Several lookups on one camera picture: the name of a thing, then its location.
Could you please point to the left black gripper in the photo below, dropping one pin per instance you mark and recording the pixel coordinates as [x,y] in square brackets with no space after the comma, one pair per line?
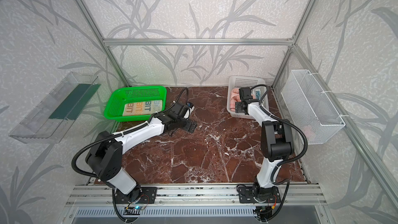
[185,124]

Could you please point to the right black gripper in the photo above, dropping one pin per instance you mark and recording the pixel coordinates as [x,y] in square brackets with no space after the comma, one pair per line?
[241,106]

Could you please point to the pink towel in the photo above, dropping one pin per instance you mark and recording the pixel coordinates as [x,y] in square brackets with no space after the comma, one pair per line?
[234,97]

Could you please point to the cream lettered towel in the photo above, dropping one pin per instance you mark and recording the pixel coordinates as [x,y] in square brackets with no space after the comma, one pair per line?
[142,108]

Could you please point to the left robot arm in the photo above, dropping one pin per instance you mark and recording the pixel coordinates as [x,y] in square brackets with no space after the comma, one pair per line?
[105,158]

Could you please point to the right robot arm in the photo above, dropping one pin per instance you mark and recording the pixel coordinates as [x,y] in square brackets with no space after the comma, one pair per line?
[276,139]

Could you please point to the teal patterned towel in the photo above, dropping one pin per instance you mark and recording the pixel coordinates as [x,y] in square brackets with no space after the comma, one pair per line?
[259,94]

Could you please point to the white plastic basket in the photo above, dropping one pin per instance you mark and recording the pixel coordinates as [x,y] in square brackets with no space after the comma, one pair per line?
[244,81]

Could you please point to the green plastic basket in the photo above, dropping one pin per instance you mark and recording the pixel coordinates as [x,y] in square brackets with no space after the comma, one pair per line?
[115,105]

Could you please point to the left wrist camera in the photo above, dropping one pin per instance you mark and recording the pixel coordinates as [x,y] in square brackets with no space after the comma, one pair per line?
[190,106]

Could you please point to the pink object in wire basket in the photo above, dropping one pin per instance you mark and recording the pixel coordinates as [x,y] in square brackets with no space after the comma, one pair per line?
[309,132]

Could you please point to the white wire mesh basket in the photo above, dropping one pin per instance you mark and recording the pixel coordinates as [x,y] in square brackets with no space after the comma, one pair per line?
[309,104]

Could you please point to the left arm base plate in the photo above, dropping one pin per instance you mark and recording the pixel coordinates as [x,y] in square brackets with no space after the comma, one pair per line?
[139,195]

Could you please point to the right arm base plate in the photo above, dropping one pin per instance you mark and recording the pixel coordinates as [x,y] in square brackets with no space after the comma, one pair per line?
[256,194]

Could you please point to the aluminium front rail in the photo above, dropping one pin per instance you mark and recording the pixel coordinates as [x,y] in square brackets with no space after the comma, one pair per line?
[227,194]

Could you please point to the clear acrylic wall shelf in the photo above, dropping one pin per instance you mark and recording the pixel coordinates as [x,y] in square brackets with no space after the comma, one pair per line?
[50,120]

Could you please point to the aluminium cage frame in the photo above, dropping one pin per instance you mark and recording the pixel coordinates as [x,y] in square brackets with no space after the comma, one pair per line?
[380,172]

